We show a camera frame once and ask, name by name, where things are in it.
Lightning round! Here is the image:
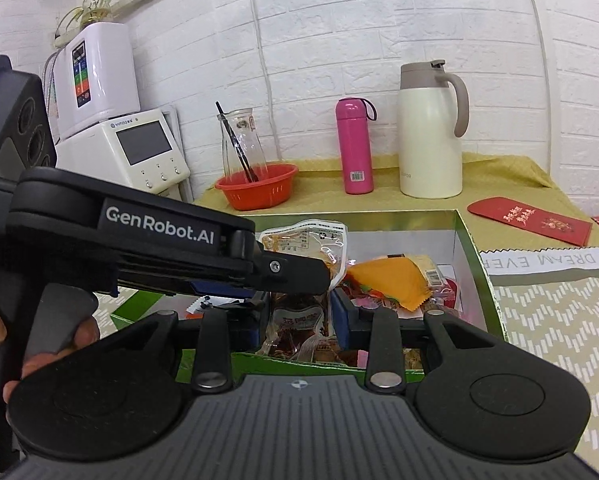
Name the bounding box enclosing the patterned tablecloth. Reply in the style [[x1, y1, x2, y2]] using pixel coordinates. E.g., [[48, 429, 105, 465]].
[[92, 245, 599, 461]]

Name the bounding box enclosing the pink thermos bottle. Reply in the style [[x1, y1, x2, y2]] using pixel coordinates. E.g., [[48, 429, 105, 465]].
[[335, 97, 377, 195]]

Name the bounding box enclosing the yellow orange snack packet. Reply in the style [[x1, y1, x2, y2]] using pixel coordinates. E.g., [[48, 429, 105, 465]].
[[346, 254, 444, 311]]

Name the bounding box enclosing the white water purifier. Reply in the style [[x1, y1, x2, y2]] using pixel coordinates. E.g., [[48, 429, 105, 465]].
[[54, 22, 141, 142]]

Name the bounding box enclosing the grey flexible hose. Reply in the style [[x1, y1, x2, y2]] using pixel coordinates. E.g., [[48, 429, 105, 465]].
[[43, 52, 63, 143]]

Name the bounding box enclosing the red plastic basket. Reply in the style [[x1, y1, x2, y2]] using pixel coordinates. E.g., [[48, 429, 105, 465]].
[[214, 163, 300, 211]]

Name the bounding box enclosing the red envelope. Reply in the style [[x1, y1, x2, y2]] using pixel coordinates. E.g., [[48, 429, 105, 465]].
[[467, 196, 593, 247]]

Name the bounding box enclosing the cream thermos jug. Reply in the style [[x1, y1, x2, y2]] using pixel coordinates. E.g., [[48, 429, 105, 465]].
[[398, 60, 470, 199]]

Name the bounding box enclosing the green cardboard box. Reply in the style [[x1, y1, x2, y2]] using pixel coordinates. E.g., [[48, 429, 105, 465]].
[[110, 210, 505, 386]]

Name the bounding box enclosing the red snack packet white label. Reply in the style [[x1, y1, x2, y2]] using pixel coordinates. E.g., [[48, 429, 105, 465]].
[[262, 292, 341, 361]]

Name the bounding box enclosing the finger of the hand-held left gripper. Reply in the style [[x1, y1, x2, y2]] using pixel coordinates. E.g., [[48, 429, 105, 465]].
[[234, 230, 333, 295]]

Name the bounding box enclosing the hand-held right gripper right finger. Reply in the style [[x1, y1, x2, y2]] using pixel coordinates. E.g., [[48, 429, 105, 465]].
[[329, 290, 505, 395]]

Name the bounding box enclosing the yellow cloth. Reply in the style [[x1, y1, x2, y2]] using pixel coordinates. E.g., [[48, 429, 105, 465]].
[[194, 152, 599, 251]]

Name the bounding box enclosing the white water dispenser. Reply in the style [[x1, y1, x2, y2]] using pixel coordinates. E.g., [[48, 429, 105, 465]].
[[54, 108, 192, 206]]

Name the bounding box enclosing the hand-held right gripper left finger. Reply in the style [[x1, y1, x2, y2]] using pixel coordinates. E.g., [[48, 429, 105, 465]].
[[99, 292, 272, 395]]

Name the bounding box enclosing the white wall pipe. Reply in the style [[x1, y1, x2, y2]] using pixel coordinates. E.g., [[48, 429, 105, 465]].
[[244, 0, 283, 161], [522, 0, 555, 181]]

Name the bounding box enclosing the glass carafe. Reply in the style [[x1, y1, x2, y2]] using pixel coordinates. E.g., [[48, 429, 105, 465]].
[[218, 108, 268, 183]]

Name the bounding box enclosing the black straw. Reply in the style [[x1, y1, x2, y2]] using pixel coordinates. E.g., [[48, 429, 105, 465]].
[[215, 101, 259, 182]]

